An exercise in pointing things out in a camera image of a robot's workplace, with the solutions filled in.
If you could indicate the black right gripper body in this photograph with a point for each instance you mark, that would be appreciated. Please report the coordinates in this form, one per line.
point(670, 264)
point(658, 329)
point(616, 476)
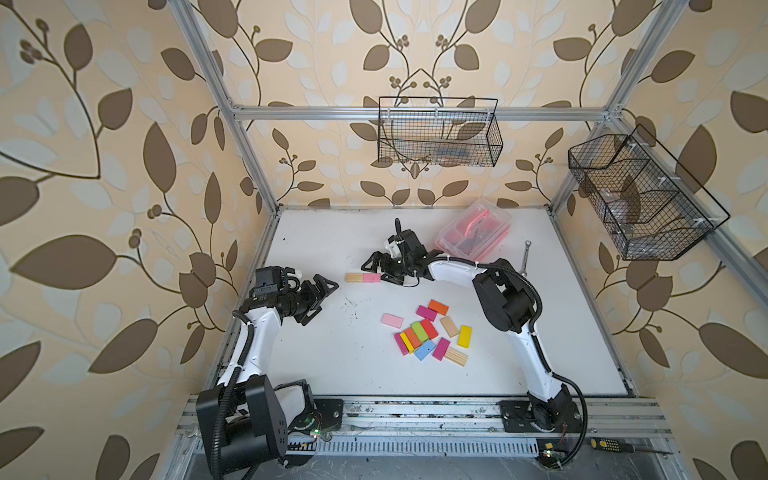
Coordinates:
point(404, 264)

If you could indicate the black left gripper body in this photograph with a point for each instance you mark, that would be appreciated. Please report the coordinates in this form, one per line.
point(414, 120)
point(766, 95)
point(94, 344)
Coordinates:
point(299, 302)

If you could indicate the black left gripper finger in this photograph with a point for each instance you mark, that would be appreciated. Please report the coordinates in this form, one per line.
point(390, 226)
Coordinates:
point(322, 286)
point(306, 312)

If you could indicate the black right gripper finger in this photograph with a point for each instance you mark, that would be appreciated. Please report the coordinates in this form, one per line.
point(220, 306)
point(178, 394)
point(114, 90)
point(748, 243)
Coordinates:
point(392, 278)
point(377, 262)

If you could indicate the natural wood block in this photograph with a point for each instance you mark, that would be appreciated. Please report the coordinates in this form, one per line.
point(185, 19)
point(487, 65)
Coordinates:
point(355, 277)

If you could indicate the light pink block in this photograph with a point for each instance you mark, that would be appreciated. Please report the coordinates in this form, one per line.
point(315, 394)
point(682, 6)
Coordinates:
point(392, 321)

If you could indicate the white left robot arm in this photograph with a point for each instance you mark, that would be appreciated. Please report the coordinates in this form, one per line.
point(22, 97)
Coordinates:
point(243, 419)

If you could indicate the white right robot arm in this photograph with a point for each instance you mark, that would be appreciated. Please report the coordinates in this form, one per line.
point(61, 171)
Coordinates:
point(512, 305)

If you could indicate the green block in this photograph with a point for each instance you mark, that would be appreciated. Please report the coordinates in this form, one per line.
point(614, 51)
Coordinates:
point(420, 332)

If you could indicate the orange block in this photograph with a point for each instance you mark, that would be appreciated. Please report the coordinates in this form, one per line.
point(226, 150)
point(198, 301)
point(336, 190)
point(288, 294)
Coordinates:
point(437, 308)

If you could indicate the orange-red block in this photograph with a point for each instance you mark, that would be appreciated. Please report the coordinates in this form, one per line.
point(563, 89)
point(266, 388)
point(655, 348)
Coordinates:
point(413, 339)

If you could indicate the dark pink block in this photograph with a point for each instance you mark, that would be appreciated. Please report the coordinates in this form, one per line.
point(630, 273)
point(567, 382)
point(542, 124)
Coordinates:
point(404, 349)

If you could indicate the red block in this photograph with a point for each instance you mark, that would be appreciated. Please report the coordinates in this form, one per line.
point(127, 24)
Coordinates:
point(429, 329)

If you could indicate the thin yellow block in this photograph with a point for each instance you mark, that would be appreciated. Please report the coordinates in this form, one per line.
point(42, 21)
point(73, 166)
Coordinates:
point(406, 342)

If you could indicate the pink plastic storage box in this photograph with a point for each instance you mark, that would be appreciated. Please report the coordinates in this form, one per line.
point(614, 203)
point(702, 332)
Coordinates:
point(475, 232)

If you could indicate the blue block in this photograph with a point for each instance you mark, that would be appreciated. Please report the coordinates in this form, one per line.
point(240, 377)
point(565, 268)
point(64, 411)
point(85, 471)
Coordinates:
point(425, 349)

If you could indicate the magenta slanted block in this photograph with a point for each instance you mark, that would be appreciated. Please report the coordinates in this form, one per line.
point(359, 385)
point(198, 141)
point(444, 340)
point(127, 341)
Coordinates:
point(441, 348)

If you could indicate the ridged wood block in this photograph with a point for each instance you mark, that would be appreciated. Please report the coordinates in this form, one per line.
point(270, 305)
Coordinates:
point(456, 356)

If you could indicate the silver wrench on table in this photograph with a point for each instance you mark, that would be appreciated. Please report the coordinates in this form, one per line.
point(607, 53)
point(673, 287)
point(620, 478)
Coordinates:
point(524, 263)

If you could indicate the yellow black screwdriver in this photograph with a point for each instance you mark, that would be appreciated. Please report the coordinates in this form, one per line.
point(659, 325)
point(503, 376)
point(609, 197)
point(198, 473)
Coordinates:
point(617, 446)

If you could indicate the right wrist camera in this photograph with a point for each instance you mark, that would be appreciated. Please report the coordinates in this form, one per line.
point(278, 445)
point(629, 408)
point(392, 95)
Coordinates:
point(393, 248)

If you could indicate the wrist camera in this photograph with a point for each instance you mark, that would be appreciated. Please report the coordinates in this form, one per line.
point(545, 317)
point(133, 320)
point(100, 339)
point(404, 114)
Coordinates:
point(292, 276)
point(393, 248)

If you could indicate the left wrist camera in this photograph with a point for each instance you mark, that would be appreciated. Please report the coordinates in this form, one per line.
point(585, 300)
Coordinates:
point(292, 276)

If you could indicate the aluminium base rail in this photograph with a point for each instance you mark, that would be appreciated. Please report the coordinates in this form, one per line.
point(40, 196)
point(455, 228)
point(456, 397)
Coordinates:
point(454, 426)

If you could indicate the black wire basket back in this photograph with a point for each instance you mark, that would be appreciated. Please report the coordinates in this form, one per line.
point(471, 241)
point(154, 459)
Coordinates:
point(439, 130)

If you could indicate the black wire basket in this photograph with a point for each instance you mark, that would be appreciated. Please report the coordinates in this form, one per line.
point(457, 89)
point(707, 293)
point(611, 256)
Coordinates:
point(652, 206)
point(439, 130)

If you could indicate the aluminium frame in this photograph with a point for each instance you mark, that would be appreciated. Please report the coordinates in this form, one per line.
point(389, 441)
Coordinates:
point(744, 267)

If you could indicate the black wire basket right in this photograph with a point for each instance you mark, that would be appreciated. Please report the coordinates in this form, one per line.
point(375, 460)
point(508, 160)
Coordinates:
point(652, 206)

